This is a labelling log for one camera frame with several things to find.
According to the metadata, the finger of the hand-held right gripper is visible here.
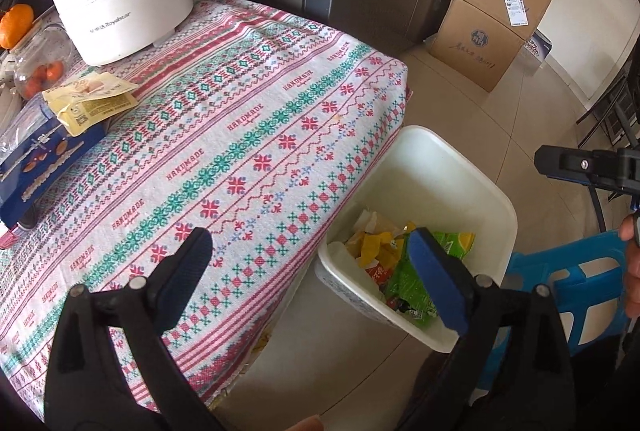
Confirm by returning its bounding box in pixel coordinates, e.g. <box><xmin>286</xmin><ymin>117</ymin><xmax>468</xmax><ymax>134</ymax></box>
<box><xmin>534</xmin><ymin>145</ymin><xmax>621</xmax><ymax>186</ymax></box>

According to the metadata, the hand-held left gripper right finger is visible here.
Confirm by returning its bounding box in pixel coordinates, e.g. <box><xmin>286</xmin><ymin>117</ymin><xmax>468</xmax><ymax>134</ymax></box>
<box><xmin>400</xmin><ymin>227</ymin><xmax>576</xmax><ymax>431</ymax></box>

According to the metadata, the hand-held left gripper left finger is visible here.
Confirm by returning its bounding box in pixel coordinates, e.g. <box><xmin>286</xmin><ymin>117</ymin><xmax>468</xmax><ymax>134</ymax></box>
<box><xmin>44</xmin><ymin>227</ymin><xmax>226</xmax><ymax>431</ymax></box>

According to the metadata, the green snack wrapper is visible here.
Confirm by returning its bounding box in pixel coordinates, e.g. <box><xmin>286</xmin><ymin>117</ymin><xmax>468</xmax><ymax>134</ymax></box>
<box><xmin>384</xmin><ymin>231</ymin><xmax>476</xmax><ymax>328</ymax></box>

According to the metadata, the torn red white carton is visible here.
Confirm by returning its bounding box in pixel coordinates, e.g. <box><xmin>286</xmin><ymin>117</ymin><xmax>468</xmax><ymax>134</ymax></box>
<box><xmin>367</xmin><ymin>261</ymin><xmax>396</xmax><ymax>287</ymax></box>

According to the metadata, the yellow snack wrapper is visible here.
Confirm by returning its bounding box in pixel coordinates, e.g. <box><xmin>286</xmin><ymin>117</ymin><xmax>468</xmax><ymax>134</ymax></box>
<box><xmin>357</xmin><ymin>221</ymin><xmax>418</xmax><ymax>269</ymax></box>

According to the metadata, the white plastic bin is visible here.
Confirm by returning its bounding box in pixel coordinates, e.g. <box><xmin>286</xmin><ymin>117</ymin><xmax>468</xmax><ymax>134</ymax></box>
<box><xmin>315</xmin><ymin>125</ymin><xmax>518</xmax><ymax>354</ymax></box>

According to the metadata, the person's right hand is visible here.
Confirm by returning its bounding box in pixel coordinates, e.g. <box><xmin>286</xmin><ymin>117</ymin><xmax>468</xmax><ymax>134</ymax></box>
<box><xmin>619</xmin><ymin>213</ymin><xmax>640</xmax><ymax>319</ymax></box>

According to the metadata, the person's left hand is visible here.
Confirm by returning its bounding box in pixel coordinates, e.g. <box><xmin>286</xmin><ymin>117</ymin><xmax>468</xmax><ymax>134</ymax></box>
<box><xmin>277</xmin><ymin>415</ymin><xmax>325</xmax><ymax>431</ymax></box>

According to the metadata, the dark metal chair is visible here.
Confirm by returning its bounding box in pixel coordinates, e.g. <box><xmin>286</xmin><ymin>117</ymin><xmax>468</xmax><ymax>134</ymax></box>
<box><xmin>575</xmin><ymin>61</ymin><xmax>640</xmax><ymax>232</ymax></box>

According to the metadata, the small blue printed box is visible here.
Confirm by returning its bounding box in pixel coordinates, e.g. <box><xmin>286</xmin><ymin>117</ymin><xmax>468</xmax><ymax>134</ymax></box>
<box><xmin>522</xmin><ymin>31</ymin><xmax>553</xmax><ymax>72</ymax></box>

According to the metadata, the blue plastic stool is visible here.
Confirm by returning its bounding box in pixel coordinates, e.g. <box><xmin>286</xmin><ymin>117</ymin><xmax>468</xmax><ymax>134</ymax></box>
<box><xmin>475</xmin><ymin>231</ymin><xmax>633</xmax><ymax>392</ymax></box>

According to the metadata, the patterned woven tablecloth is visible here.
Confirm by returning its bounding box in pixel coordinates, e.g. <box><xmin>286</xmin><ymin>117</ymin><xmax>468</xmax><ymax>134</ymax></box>
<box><xmin>0</xmin><ymin>0</ymin><xmax>413</xmax><ymax>422</ymax></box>

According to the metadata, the dark blue gift box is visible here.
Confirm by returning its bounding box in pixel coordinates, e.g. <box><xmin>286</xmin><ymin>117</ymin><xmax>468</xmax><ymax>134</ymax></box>
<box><xmin>0</xmin><ymin>108</ymin><xmax>108</xmax><ymax>229</ymax></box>

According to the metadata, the yellow printed sachet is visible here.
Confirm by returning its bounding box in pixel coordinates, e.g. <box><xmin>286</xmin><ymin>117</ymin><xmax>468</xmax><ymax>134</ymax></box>
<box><xmin>55</xmin><ymin>92</ymin><xmax>140</xmax><ymax>138</ymax></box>

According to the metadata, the cream printed sachet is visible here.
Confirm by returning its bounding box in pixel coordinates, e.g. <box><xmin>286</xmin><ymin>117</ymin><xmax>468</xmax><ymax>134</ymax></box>
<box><xmin>42</xmin><ymin>72</ymin><xmax>140</xmax><ymax>102</ymax></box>

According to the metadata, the clear plastic bag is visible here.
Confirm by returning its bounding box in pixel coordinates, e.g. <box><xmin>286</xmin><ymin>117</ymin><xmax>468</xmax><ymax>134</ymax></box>
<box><xmin>0</xmin><ymin>101</ymin><xmax>51</xmax><ymax>152</ymax></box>

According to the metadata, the clear container of cherry tomatoes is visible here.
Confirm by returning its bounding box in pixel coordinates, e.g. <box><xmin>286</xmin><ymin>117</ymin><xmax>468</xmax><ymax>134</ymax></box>
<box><xmin>12</xmin><ymin>23</ymin><xmax>71</xmax><ymax>102</ymax></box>

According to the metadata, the orange fruit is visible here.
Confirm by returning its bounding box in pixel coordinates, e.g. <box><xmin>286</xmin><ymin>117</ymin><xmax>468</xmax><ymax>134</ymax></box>
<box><xmin>0</xmin><ymin>3</ymin><xmax>35</xmax><ymax>50</ymax></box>

